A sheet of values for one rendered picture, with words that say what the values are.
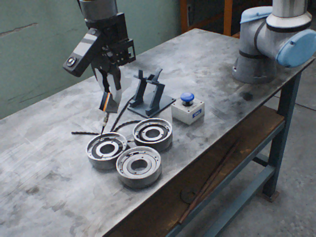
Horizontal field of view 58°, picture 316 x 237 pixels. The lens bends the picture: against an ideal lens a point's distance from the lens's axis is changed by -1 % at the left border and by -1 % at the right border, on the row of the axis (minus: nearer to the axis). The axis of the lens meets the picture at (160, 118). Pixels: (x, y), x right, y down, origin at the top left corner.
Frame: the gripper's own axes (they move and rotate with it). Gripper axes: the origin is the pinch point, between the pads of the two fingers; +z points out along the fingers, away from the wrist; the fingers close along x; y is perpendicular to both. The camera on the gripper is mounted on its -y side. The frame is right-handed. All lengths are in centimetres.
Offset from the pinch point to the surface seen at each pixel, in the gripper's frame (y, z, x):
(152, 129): 6.0, 10.7, -7.2
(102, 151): -7.4, 11.9, -1.7
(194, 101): 21.2, 8.8, -10.2
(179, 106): 16.9, 8.8, -8.1
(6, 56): 23, 34, 152
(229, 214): 33, 69, -19
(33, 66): 37, 48, 151
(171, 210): 3.5, 38.3, -13.9
